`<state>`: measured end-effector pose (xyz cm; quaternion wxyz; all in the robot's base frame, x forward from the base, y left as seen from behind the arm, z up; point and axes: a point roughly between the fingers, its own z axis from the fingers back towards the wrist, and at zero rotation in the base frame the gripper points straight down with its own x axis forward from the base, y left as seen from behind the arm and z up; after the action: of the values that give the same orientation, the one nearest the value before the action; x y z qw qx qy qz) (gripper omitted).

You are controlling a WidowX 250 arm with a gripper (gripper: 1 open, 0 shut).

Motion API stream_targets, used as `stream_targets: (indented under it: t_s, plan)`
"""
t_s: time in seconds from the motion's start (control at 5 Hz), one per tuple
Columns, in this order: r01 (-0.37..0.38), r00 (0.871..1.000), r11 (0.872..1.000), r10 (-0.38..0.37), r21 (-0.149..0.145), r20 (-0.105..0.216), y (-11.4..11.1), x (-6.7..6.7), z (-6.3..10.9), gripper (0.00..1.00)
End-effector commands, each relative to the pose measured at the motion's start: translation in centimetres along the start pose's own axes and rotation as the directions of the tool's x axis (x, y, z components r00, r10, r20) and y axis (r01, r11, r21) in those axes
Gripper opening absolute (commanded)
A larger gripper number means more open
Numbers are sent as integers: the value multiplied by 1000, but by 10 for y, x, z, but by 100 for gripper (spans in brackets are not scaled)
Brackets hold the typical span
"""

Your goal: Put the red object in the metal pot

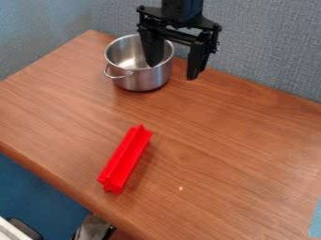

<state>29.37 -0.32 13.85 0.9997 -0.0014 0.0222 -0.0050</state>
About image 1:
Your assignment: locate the red star-shaped bar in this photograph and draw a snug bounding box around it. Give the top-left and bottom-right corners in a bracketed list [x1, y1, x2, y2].
[98, 125, 153, 195]

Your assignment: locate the white object bottom left corner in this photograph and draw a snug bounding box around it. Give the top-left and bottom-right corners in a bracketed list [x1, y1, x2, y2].
[0, 217, 33, 240]

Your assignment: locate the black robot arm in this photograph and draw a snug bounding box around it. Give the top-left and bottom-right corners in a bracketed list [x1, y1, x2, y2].
[137, 0, 223, 81]

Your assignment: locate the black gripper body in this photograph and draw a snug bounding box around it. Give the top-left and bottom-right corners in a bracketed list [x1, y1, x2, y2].
[137, 5, 223, 45]

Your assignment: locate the stainless steel pot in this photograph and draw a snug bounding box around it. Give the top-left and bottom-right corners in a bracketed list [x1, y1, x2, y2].
[105, 34, 175, 92]

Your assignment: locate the grey chair part below table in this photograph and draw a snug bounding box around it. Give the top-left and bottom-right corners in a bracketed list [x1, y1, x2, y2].
[70, 214, 117, 240]

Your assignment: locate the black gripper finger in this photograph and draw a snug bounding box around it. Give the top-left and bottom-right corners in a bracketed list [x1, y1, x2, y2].
[188, 31, 219, 81]
[138, 26, 165, 68]

